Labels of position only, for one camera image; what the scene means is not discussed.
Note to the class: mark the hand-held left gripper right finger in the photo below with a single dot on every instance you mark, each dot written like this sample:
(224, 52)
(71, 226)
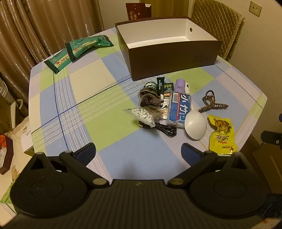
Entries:
(190, 153)

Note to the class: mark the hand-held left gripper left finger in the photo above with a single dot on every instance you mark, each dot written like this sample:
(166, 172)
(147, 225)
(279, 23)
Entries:
(86, 153)

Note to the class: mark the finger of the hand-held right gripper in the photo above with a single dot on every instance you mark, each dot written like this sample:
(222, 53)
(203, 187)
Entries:
(272, 136)
(280, 117)

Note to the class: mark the white rice paddle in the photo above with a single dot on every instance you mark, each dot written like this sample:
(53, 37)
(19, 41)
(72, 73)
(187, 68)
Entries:
(195, 126)

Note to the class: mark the clear plastic box blue label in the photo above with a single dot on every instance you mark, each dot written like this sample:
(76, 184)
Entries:
(178, 107)

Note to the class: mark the brown hair claw clip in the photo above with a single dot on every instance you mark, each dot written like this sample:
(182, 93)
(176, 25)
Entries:
(218, 105)

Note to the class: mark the green jar blister pack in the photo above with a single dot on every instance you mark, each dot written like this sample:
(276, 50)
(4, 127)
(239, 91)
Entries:
(168, 88)

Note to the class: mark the dark green tube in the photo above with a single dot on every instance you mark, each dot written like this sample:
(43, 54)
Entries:
(160, 84)

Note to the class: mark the brown cardboard box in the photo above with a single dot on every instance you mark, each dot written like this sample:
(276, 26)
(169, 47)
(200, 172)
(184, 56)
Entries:
(171, 61)

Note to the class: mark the yellow snack packet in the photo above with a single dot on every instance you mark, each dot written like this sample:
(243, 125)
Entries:
(222, 134)

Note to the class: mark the white paper sheet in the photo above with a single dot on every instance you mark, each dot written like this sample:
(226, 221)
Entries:
(27, 138)

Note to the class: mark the bag of white beads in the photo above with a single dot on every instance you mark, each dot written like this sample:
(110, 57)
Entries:
(143, 114)

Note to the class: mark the purple bag roll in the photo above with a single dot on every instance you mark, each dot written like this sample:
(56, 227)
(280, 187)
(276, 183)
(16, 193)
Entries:
(180, 85)

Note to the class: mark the dark red tray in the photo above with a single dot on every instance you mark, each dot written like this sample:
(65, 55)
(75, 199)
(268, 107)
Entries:
(6, 154)

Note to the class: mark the green snack packet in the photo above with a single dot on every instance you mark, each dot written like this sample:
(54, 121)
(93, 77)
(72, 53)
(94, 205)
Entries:
(58, 60)
(88, 45)

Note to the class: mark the quilted chair cover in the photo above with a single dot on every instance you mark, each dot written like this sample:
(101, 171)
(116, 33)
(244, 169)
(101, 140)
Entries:
(216, 19)

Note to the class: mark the beige curtain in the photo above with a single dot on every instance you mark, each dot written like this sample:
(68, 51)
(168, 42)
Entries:
(33, 26)

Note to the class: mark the dark red gift box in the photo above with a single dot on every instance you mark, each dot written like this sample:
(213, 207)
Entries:
(134, 12)

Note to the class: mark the wall socket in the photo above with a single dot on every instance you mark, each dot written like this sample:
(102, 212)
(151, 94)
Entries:
(255, 8)

